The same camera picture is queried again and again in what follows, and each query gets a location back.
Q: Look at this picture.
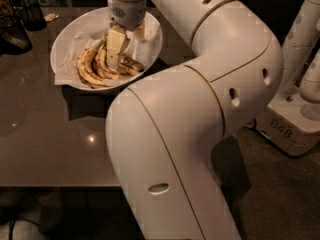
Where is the spotted banana middle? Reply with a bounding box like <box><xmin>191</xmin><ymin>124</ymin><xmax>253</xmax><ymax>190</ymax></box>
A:
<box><xmin>93</xmin><ymin>36</ymin><xmax>129</xmax><ymax>80</ymax></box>

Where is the small wrapper on table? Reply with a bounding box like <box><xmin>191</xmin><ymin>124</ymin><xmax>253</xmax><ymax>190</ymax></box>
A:
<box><xmin>44</xmin><ymin>13</ymin><xmax>59</xmax><ymax>22</ymax></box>

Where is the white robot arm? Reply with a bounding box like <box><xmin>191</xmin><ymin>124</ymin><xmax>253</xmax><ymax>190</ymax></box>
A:
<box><xmin>106</xmin><ymin>0</ymin><xmax>283</xmax><ymax>240</ymax></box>

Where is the dark container left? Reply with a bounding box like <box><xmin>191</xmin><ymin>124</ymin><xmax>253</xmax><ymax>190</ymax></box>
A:
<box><xmin>0</xmin><ymin>15</ymin><xmax>32</xmax><ymax>55</ymax></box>

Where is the spotted banana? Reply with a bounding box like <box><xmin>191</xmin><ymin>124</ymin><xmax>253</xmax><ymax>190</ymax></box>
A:
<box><xmin>117</xmin><ymin>55</ymin><xmax>144</xmax><ymax>76</ymax></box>
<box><xmin>93</xmin><ymin>36</ymin><xmax>129</xmax><ymax>80</ymax></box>
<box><xmin>76</xmin><ymin>40</ymin><xmax>105</xmax><ymax>89</ymax></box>

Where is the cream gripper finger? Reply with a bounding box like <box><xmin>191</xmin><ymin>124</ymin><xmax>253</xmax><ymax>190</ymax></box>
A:
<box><xmin>106</xmin><ymin>25</ymin><xmax>130</xmax><ymax>69</ymax></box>
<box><xmin>133</xmin><ymin>23</ymin><xmax>146</xmax><ymax>43</ymax></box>

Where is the spotted banana right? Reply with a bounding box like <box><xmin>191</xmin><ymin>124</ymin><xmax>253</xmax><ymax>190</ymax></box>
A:
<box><xmin>117</xmin><ymin>55</ymin><xmax>144</xmax><ymax>76</ymax></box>

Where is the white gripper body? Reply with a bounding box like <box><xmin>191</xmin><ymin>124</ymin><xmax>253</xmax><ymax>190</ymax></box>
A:
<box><xmin>108</xmin><ymin>0</ymin><xmax>146</xmax><ymax>31</ymax></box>

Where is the black mesh cup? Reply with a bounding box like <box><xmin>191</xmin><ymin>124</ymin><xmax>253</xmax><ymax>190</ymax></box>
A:
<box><xmin>17</xmin><ymin>0</ymin><xmax>47</xmax><ymax>31</ymax></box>

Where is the white bowl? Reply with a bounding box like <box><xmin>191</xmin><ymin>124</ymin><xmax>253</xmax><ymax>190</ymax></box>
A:
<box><xmin>49</xmin><ymin>6</ymin><xmax>164</xmax><ymax>95</ymax></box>

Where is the spotted banana left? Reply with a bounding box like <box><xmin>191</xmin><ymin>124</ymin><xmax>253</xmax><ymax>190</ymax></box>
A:
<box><xmin>76</xmin><ymin>40</ymin><xmax>105</xmax><ymax>89</ymax></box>

